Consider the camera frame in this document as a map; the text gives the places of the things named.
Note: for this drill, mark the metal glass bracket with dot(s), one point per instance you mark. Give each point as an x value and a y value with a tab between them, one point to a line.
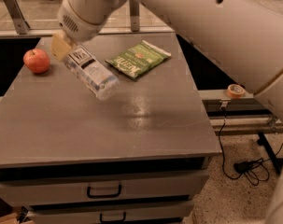
134	16
20	24

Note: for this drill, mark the orange tape roll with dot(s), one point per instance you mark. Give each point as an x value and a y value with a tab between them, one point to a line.
235	91

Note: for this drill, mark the middle metal glass bracket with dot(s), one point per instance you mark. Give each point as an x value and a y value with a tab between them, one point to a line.
134	16

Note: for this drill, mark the red apple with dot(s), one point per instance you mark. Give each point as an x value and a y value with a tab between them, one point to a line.
37	61

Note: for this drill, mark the left metal glass bracket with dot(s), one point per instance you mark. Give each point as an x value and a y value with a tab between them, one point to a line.
20	24

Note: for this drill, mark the green chip bag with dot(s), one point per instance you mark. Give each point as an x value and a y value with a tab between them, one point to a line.
139	59

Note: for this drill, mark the black stand leg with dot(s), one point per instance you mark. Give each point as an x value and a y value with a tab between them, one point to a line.
277	162

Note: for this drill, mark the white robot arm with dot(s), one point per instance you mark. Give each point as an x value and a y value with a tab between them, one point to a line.
243	39

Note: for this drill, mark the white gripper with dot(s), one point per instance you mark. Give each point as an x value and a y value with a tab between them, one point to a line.
79	26

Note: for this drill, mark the clear plastic water bottle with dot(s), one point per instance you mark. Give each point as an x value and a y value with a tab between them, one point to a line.
96	77

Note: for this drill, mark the grey drawer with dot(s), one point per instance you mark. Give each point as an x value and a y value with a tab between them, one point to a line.
103	188
136	213

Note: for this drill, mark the upper grey drawer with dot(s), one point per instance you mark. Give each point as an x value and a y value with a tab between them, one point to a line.
103	188

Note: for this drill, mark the lower grey drawer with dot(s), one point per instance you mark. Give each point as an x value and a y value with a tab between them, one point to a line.
136	213

